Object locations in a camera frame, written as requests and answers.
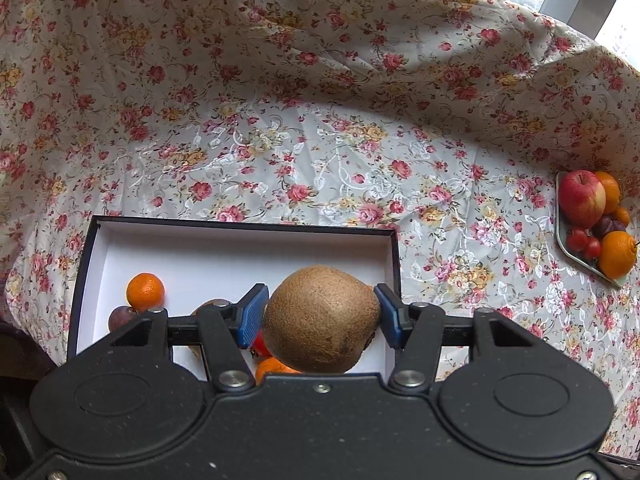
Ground red apple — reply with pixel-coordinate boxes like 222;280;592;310
558;170;607;228

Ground brown kiwi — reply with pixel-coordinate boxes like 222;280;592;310
192;298;236;317
262;265;382;375

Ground medium mandarin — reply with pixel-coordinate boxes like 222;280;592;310
255;356;304;386

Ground floral tablecloth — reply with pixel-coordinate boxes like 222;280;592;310
0;0;640;461

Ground small mandarin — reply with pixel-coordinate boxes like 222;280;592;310
126;272;166;312

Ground large red tomato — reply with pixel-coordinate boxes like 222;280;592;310
250;330;273;359

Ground round orange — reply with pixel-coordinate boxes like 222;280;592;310
595;171;622;215

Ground grey window frame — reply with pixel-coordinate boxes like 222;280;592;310
539;0;640;41

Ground black box white inside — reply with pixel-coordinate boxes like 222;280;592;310
66;215;401;383

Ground pale green tray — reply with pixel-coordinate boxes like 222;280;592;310
555;170;632;289

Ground large knobbed orange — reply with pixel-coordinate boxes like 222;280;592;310
598;230;640;280

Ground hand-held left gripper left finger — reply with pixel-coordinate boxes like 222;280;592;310
110;282;271;392

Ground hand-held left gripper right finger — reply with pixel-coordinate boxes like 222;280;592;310
373;282;534;392

